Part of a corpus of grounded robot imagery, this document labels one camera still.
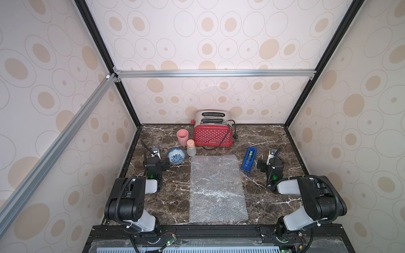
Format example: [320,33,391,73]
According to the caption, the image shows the red polka dot toaster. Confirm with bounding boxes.
[191,110,235,148]

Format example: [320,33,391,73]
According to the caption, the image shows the horizontal aluminium frame bar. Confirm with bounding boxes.
[116,69,316,79]

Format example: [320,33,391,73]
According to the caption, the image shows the small bottle with peach cap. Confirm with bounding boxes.
[186,139,197,157]

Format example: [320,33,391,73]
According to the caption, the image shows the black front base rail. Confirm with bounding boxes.
[83,223,354,253]

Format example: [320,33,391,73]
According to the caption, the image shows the pink plastic cup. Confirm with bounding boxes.
[177,129,189,146]

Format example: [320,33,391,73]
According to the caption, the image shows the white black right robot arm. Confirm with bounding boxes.
[257,156,348,242]

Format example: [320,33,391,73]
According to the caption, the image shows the blue white patterned bowl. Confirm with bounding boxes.
[167,148,186,166]

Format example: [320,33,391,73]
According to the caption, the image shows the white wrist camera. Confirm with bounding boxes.
[151,147,161,159]
[267,149,277,160]

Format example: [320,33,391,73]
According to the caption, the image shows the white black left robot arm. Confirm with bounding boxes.
[104,156,170,233]

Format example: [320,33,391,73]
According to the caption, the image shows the left slanted aluminium frame bar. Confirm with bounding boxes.
[1,73,117,237]

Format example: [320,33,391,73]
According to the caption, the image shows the blue tape dispenser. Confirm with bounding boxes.
[241,147,257,172]

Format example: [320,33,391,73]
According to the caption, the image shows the clear bubble wrap sheet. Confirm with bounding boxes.
[189,155,248,224]

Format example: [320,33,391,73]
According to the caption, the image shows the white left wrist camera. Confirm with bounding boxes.
[151,147,161,159]

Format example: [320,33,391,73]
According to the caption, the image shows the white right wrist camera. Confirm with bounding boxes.
[267,149,277,160]

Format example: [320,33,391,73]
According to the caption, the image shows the black toaster power cable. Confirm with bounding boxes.
[202,119,238,151]

